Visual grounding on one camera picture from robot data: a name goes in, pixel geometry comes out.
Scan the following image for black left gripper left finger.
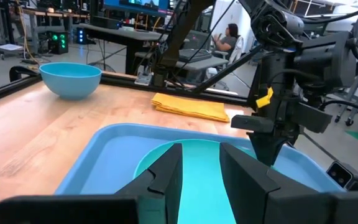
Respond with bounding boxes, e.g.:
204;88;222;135
115;142;184;224

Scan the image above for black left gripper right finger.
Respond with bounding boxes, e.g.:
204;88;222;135
219;142;321;224

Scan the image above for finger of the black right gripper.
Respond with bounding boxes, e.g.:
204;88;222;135
267;136;291;167
249;133;270;167

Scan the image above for yellow cloth napkin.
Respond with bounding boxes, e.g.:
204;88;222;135
150;92;231;123

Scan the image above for blue plastic bowl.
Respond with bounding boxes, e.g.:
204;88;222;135
39;62;103;101

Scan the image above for blue plastic tray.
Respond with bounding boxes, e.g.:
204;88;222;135
54;123;347;224

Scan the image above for yellow tape tag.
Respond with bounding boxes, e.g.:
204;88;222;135
255;86;274;109

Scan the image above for teal round plate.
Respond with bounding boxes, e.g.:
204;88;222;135
134;139;276;224

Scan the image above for rolling chair base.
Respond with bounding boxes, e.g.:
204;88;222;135
334;70;358;130

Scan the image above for chair with white jacket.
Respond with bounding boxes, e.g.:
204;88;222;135
221;35;246;66

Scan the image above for person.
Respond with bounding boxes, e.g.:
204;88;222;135
211;23;241;60

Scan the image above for black laptop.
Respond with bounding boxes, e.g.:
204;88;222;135
178;30;213;63

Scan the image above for black desk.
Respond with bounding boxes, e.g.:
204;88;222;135
76;23;192;75

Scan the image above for blue-lit black device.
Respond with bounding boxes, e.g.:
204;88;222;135
75;27;88;45

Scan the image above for computer tower green lights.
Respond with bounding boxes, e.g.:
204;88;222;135
47;30;70;55

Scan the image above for small black table camera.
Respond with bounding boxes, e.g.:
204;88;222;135
326;161;358;192

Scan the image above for silver mounting bracket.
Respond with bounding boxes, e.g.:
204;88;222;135
134;66;154;86

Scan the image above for wall monitor screen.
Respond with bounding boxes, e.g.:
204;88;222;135
103;0;171;17

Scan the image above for yellow cable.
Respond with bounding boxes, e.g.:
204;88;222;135
15;0;40;65

